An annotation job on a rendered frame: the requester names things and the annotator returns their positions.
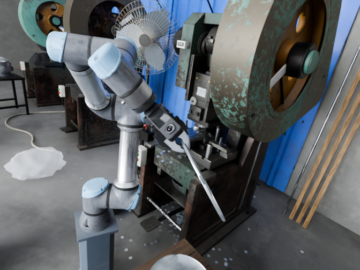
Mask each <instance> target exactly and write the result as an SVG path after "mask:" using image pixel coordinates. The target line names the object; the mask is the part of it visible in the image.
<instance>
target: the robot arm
mask: <svg viewBox="0 0 360 270"><path fill-rule="evenodd" d="M46 47H47V53H48V55H49V57H50V58H51V59H52V60H53V61H57V62H60V63H61V62H64V63H65V64H66V66H67V68H68V69H69V71H70V72H71V74H72V76H73V77H74V79H75V81H76V82H77V84H78V86H79V87H80V89H81V91H82V92H83V94H84V96H85V102H86V104H87V106H88V107H89V109H90V110H91V111H93V112H94V113H96V114H97V115H98V116H100V117H102V118H105V119H108V120H111V121H117V126H118V127H119V128H120V130H121V132H120V142H119V158H118V174H117V179H115V180H114V183H109V182H108V180H107V179H105V178H102V177H99V178H94V179H91V180H89V181H87V182H86V183H85V184H84V186H83V187H82V205H83V211H82V214H81V216H80V220H79V222H80V227H81V229H82V230H84V231H86V232H88V233H98V232H100V231H103V230H105V229H106V228H108V227H109V225H110V224H111V220H112V215H111V212H110V208H112V209H126V210H128V209H136V208H137V205H138V201H139V197H140V191H141V185H139V182H138V180H137V179H136V172H137V160H138V147H139V135H140V130H141V129H143V128H144V124H147V125H148V126H149V127H150V128H151V132H154V133H155V135H154V136H153V137H154V138H155V139H156V140H157V142H158V143H159V144H160V145H161V146H163V147H165V148H167V149H170V150H173V151H176V152H181V153H186V151H185V149H184V148H183V147H181V146H180V145H179V144H178V143H176V142H175V140H176V139H177V138H178V137H179V138H180V139H181V141H182V142H183V143H185V145H186V147H187V148H188V149H190V139H189V134H188V130H187V127H186V125H185V123H184V122H183V121H182V120H181V119H180V118H179V117H178V116H177V115H176V116H175V117H174V116H173V113H172V112H169V111H168V109H167V108H166V107H165V106H164V105H163V104H162V103H160V104H157V103H156V102H154V101H155V99H156V95H155V94H154V93H153V92H152V89H151V88H150V87H149V85H148V84H147V83H146V82H145V81H144V80H143V78H142V77H141V76H140V75H139V73H138V72H137V71H136V70H135V69H134V65H135V62H136V61H137V53H138V51H137V46H136V44H135V43H134V41H133V40H131V39H130V38H129V37H126V36H119V37H117V38H115V39H107V38H102V37H96V36H87V35H80V34H73V33H68V32H55V31H53V32H50V33H49V35H48V37H47V42H46ZM101 79H102V80H103V81H104V82H105V83H106V84H107V85H108V86H109V87H110V88H111V89H112V90H113V91H114V92H115V93H116V94H111V93H108V92H107V91H106V90H105V89H104V87H103V84H102V81H101Z"/></svg>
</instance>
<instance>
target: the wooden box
mask: <svg viewBox="0 0 360 270"><path fill-rule="evenodd" d="M170 254H173V255H177V254H184V255H187V256H189V257H192V258H194V259H195V260H197V261H198V262H200V263H201V264H202V265H203V266H204V267H205V268H206V270H214V269H213V268H212V266H211V265H209V263H208V262H207V261H206V260H205V259H204V258H203V257H202V256H201V255H200V254H199V253H198V252H197V251H196V250H195V249H194V247H193V246H192V245H191V244H190V243H189V242H188V241H187V240H186V239H185V238H184V239H182V240H181V241H179V242H177V243H176V244H174V245H173V246H171V247H169V248H168V249H166V250H164V251H163V252H161V253H160V254H158V255H157V256H155V257H153V258H152V259H150V260H149V261H147V262H145V263H144V264H142V265H140V266H139V267H137V268H135V269H134V270H150V269H151V268H152V266H153V265H154V264H155V263H156V262H157V261H158V260H159V259H161V258H163V257H165V256H167V255H170Z"/></svg>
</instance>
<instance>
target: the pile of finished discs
mask: <svg viewBox="0 0 360 270"><path fill-rule="evenodd" d="M150 270H206V268H205V267H204V266H203V265H202V264H201V263H200V262H198V261H197V260H195V259H194V258H192V257H189V256H187V255H184V254H177V255H173V254H170V255H167V256H165V257H163V258H161V259H159V260H158V261H157V262H156V263H155V264H154V265H153V266H152V268H151V269H150Z"/></svg>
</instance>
